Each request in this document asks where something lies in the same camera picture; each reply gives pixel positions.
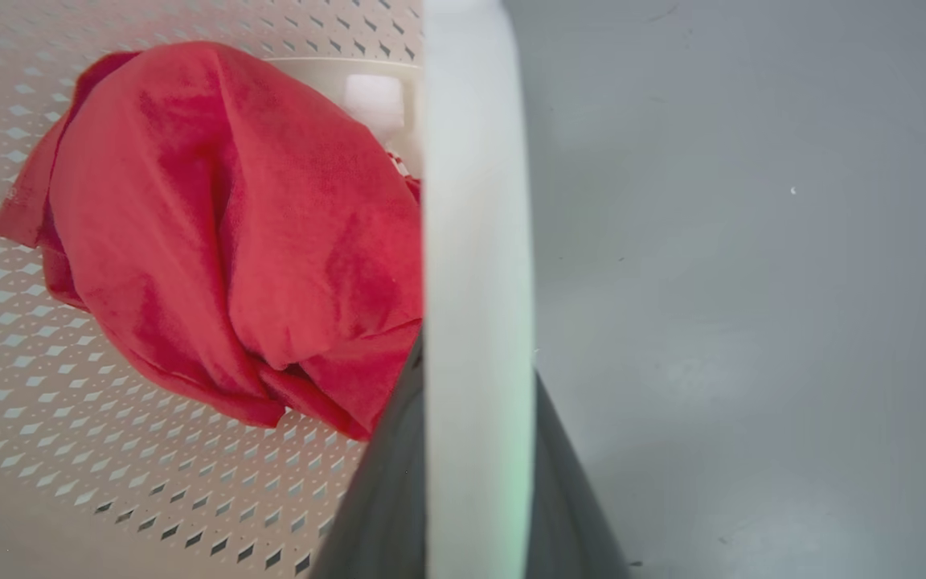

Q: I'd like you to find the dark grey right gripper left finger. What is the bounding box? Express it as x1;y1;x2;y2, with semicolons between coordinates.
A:
309;328;428;579

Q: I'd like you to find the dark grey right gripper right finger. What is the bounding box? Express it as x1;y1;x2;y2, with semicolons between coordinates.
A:
526;372;634;579

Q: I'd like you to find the red cloth garment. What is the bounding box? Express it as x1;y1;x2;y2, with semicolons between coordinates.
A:
0;41;425;441

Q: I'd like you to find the white perforated plastic laundry basket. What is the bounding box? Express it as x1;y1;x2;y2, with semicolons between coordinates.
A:
0;0;538;579

